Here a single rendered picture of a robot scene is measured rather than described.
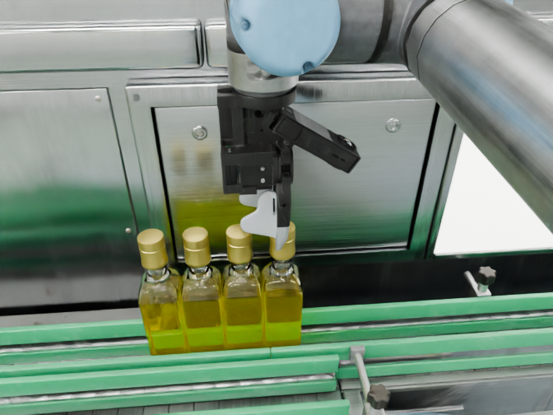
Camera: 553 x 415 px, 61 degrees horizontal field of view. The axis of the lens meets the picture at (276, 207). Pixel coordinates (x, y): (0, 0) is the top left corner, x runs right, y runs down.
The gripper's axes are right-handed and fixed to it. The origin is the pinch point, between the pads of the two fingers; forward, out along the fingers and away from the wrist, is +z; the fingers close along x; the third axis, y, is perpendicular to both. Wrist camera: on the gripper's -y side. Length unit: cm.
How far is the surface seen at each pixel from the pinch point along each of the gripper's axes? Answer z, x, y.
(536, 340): 21.1, 4.4, -40.1
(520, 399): 34, 6, -41
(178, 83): -16.1, -12.7, 12.7
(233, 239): -0.1, 1.2, 6.4
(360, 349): 19.1, 5.1, -11.5
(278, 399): 27.9, 6.5, 1.0
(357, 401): 27.4, 8.2, -11.0
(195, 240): -0.3, 1.1, 11.3
